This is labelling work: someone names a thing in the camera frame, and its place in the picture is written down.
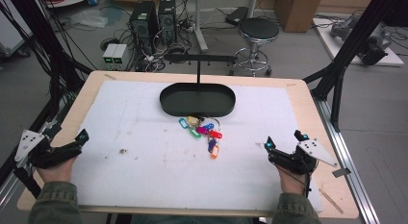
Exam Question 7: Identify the grey tape piece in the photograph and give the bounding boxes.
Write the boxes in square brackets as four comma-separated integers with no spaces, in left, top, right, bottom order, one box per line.
[331,167,352,179]

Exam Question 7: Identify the slim black computer tower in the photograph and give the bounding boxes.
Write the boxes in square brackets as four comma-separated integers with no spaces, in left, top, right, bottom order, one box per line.
[157,0,178,45]

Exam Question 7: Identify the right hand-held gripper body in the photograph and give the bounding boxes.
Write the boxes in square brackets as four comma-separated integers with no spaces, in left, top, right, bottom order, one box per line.
[268,138,340,176]

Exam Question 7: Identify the white power supply unit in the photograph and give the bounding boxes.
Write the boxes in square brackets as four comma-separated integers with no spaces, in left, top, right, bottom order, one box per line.
[112,43,129,71]
[102,43,118,71]

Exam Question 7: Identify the black flat floor box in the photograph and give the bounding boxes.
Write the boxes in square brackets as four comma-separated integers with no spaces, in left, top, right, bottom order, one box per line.
[224,6,250,27]

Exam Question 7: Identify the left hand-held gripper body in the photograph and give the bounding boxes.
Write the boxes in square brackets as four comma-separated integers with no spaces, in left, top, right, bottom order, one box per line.
[13,130,83,169]

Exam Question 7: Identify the bunch of colourful key tags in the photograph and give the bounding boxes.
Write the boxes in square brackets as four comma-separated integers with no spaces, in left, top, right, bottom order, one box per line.
[178,115,224,161]

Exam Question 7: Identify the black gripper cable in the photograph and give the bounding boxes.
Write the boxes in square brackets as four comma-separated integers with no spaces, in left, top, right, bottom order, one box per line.
[275,164,314,200]

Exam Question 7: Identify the person's left hand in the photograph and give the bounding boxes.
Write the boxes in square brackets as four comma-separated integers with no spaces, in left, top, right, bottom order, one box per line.
[37,156,78,184]

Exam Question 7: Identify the brown cardboard box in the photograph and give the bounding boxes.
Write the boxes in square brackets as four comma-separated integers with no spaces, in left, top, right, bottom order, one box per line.
[273,0,325,34]

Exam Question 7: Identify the wooden stick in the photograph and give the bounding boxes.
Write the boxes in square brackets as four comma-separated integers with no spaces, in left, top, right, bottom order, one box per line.
[318,187,344,215]

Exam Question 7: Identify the aluminium rail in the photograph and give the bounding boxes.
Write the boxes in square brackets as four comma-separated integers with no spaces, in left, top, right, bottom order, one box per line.
[315,98,382,224]

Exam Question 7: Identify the clear plastic bag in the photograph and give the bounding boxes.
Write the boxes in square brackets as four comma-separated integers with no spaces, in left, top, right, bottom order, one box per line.
[69,8,110,29]

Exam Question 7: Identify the white floor board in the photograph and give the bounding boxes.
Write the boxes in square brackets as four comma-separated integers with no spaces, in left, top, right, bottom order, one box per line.
[312,16,405,68]

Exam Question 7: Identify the black metal frame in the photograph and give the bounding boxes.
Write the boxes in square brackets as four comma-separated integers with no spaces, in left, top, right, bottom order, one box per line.
[302,0,408,134]
[0,0,94,199]

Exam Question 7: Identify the white table mat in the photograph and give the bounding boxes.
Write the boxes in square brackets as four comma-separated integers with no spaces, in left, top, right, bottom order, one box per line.
[70,79,324,213]

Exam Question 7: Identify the tangle of floor cables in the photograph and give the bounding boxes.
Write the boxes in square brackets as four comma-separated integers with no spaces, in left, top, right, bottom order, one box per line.
[133,17,195,73]

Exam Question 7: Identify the person's right hand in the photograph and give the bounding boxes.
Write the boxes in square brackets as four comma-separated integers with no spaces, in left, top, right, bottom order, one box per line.
[276,165,310,196]

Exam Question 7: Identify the black oval tray key rack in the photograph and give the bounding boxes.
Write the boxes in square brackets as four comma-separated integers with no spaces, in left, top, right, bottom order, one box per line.
[159,53,238,118]

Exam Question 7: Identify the large black computer tower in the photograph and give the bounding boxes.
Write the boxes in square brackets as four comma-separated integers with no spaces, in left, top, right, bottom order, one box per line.
[129,0,159,56]

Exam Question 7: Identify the black round stool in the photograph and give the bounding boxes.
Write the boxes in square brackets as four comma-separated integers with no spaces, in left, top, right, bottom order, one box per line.
[228,16,281,78]

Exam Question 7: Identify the white table leg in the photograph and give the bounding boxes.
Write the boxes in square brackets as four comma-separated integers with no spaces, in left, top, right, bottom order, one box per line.
[192,0,210,53]

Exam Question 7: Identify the grey robot device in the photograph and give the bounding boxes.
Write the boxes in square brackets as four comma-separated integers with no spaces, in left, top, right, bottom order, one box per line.
[329,14,394,66]

